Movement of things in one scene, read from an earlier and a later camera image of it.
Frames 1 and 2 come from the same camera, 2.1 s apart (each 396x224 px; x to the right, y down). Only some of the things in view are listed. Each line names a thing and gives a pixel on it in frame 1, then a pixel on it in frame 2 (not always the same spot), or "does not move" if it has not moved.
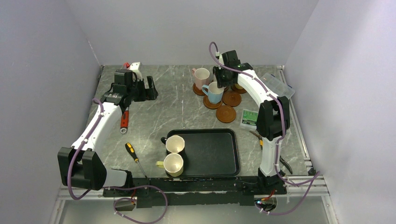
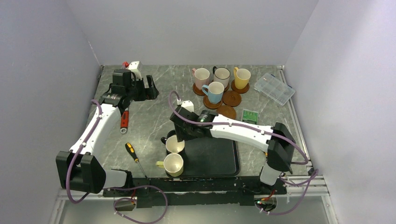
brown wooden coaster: x=230 y=98 does not move
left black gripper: x=147 y=94 does not move
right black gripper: x=221 y=83 -> x=181 y=136
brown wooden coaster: x=208 y=104 does not move
